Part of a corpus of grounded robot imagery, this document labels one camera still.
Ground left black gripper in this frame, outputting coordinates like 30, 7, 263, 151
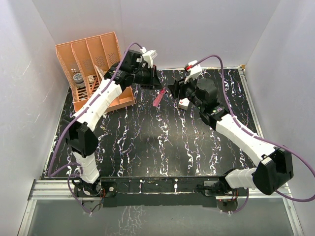
132, 65, 164, 90

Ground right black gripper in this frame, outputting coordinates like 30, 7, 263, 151
168, 74, 204, 111

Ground pink strap keyring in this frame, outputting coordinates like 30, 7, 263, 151
153, 88, 167, 107

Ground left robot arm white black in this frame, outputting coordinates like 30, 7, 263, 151
65, 49, 163, 196

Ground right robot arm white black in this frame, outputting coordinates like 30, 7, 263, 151
168, 79, 294, 195

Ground white cardboard box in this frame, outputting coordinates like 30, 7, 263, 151
178, 98, 189, 111

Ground white paper card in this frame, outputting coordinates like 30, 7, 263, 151
95, 65, 105, 83

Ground small beige box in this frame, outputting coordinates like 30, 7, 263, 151
87, 75, 97, 83

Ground orange plastic file organizer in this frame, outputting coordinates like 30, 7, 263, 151
56, 32, 121, 112

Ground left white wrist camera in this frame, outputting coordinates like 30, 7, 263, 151
140, 47, 158, 68

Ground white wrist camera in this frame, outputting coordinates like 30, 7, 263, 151
140, 47, 158, 68
184, 60, 202, 84

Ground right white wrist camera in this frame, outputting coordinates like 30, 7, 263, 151
184, 60, 202, 84

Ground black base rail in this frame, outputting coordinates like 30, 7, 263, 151
101, 177, 223, 208

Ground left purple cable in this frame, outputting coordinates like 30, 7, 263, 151
48, 42, 146, 214

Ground purple cable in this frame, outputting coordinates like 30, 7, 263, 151
189, 54, 315, 214
48, 42, 146, 214

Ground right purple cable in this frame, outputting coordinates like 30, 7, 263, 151
189, 54, 315, 214

